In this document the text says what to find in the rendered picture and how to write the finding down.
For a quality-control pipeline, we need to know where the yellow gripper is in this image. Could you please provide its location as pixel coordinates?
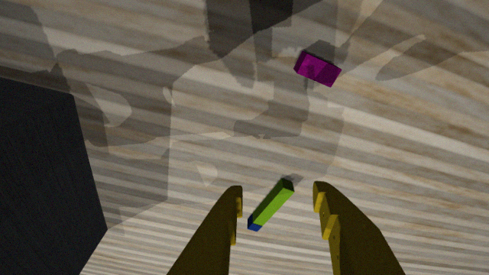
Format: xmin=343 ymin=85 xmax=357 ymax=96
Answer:
xmin=167 ymin=181 xmax=406 ymax=275

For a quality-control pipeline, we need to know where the lime green rod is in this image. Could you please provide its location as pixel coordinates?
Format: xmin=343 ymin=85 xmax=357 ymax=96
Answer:
xmin=253 ymin=178 xmax=295 ymax=226

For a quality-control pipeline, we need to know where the magenta cube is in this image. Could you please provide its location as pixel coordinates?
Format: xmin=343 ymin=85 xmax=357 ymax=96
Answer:
xmin=293 ymin=51 xmax=342 ymax=88

